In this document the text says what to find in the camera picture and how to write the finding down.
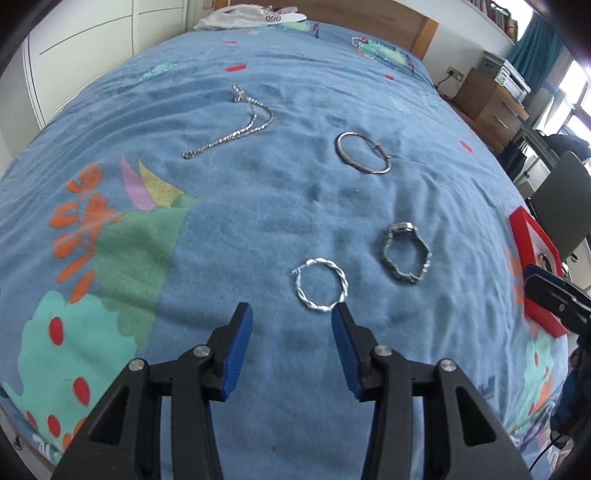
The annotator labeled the white wardrobe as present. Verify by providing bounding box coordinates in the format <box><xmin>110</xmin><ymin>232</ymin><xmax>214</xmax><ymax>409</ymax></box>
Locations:
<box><xmin>22</xmin><ymin>0</ymin><xmax>187</xmax><ymax>128</ymax></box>

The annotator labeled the twisted silver hoop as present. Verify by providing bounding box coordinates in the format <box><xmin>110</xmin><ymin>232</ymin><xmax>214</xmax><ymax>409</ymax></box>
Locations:
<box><xmin>291</xmin><ymin>257</ymin><xmax>349</xmax><ymax>313</ymax></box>

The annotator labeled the wooden headboard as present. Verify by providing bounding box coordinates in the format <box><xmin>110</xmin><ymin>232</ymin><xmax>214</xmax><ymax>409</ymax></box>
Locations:
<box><xmin>214</xmin><ymin>0</ymin><xmax>440</xmax><ymax>61</ymax></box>

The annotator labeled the dark tortoiseshell bangle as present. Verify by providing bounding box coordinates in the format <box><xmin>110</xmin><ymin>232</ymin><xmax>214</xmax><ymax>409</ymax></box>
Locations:
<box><xmin>536</xmin><ymin>253</ymin><xmax>555</xmax><ymax>273</ymax></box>

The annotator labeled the wooden drawer dresser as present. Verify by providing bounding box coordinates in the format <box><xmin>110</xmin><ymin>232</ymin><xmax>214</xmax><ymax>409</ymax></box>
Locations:
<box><xmin>446</xmin><ymin>68</ymin><xmax>529</xmax><ymax>155</ymax></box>

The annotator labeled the silver wristwatch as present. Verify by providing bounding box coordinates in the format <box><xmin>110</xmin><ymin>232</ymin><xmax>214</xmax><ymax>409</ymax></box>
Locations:
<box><xmin>380</xmin><ymin>221</ymin><xmax>432</xmax><ymax>284</ymax></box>

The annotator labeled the white garment on bed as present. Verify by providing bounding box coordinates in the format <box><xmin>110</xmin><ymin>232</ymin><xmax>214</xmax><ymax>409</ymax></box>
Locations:
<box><xmin>193</xmin><ymin>4</ymin><xmax>308</xmax><ymax>31</ymax></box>

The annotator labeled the thin silver bangle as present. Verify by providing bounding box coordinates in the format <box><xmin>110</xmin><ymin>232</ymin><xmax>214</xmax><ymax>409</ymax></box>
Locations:
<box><xmin>335</xmin><ymin>131</ymin><xmax>393</xmax><ymax>175</ymax></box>

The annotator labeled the red shallow jewelry box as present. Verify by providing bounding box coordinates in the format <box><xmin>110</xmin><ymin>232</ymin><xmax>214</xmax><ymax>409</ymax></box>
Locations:
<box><xmin>509</xmin><ymin>207</ymin><xmax>567</xmax><ymax>338</ymax></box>

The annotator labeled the white printer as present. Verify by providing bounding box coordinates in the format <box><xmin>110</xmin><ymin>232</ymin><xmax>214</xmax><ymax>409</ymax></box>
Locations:
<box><xmin>478</xmin><ymin>51</ymin><xmax>531</xmax><ymax>103</ymax></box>

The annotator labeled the dark hanging bag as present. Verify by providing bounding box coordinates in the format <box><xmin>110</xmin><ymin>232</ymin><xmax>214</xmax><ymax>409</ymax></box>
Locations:
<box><xmin>497</xmin><ymin>139</ymin><xmax>533</xmax><ymax>181</ymax></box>

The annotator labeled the right teal curtain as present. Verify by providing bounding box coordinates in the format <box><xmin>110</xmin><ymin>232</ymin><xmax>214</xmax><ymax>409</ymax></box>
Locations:
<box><xmin>507</xmin><ymin>13</ymin><xmax>565</xmax><ymax>92</ymax></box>

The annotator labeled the grey desk chair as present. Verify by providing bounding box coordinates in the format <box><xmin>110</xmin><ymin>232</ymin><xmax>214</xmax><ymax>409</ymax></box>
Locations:
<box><xmin>526</xmin><ymin>151</ymin><xmax>591</xmax><ymax>261</ymax></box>

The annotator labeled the blue patterned bed cover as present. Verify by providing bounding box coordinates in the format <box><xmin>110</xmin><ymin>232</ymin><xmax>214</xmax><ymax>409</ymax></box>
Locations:
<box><xmin>1</xmin><ymin>22</ymin><xmax>568</xmax><ymax>479</ymax></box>

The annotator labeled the silver chain necklace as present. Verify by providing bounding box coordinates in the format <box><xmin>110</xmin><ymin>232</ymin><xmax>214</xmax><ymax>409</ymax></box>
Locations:
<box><xmin>181</xmin><ymin>83</ymin><xmax>276</xmax><ymax>161</ymax></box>

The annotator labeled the wall power socket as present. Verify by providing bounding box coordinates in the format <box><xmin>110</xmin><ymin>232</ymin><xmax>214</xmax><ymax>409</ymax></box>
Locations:
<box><xmin>446</xmin><ymin>66</ymin><xmax>465</xmax><ymax>83</ymax></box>

